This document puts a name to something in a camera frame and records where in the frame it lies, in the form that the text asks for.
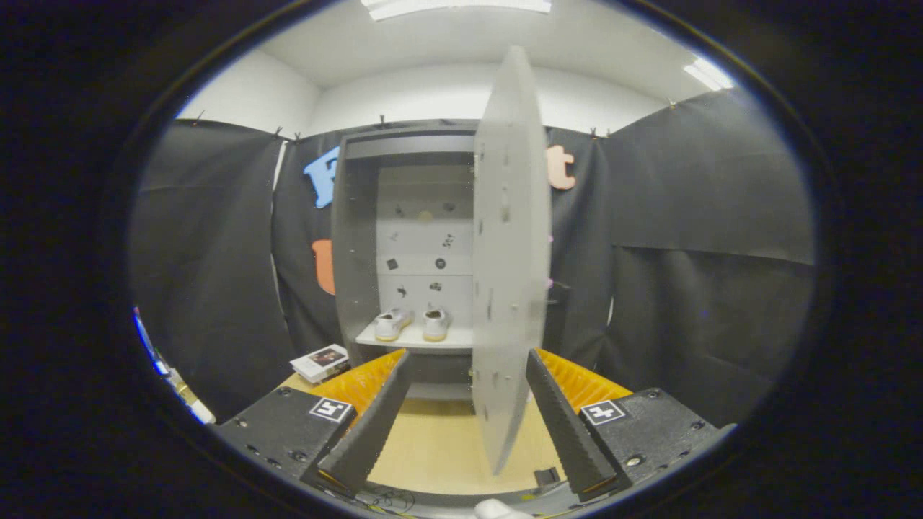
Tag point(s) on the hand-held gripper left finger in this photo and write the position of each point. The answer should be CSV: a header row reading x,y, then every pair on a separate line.
x,y
375,425

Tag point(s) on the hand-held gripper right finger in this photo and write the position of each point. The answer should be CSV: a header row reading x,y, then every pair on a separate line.
x,y
562,425

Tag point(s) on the white shoe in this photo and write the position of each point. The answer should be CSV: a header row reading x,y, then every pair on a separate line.
x,y
391,326
435,326

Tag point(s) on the grey shoe cabinet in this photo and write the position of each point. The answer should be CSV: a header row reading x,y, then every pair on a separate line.
x,y
357,252

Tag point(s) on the white shoe cabinet door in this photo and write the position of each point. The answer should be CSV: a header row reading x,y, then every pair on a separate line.
x,y
512,252

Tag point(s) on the small black block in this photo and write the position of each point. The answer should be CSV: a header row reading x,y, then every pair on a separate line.
x,y
546,476

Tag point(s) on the white rounded object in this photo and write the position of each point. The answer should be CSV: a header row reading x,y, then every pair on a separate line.
x,y
497,510

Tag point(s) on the white box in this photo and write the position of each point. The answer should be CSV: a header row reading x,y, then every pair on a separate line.
x,y
198,412

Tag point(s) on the small screen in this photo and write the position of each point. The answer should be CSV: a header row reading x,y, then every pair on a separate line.
x,y
144,339

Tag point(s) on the black backdrop cloth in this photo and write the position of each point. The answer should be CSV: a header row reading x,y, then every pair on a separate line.
x,y
685,202

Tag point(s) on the short ceiling light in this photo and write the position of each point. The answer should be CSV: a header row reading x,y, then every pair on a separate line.
x,y
708,73

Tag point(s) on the long ceiling light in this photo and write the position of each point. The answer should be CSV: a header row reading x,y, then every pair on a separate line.
x,y
461,6

